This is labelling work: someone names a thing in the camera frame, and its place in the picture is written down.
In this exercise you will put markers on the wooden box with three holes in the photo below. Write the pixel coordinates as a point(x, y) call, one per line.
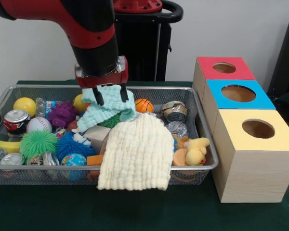
point(255, 173)

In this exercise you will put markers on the globe print ball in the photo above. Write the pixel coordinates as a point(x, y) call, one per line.
point(73, 160)

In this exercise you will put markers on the white baseball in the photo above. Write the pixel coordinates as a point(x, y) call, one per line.
point(38, 125)

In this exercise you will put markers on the shallow mesh bin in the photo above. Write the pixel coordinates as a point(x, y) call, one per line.
point(38, 175)

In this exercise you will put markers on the cream waffle cloth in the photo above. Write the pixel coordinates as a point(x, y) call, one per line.
point(135, 154)

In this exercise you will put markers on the green spiky ball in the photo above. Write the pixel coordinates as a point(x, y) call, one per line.
point(38, 144)

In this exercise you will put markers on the mint waffle cloth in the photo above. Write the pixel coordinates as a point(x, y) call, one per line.
point(103, 113)

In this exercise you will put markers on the yellow plush duck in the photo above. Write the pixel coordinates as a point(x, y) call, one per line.
point(195, 151)

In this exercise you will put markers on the purple knobby ball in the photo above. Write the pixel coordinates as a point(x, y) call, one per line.
point(62, 114)

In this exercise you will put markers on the orange basketball toy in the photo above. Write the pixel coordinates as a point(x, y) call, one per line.
point(144, 105)

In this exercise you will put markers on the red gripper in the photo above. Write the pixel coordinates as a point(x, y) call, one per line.
point(106, 80)

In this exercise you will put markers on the black upright panel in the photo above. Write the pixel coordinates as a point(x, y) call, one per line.
point(286, 55)

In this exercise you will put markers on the blue spiky ball with eyes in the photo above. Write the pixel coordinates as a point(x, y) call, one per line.
point(69, 146)

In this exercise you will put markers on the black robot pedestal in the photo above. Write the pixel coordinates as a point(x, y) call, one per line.
point(139, 53)

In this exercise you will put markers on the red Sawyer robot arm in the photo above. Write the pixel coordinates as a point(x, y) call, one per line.
point(91, 31)

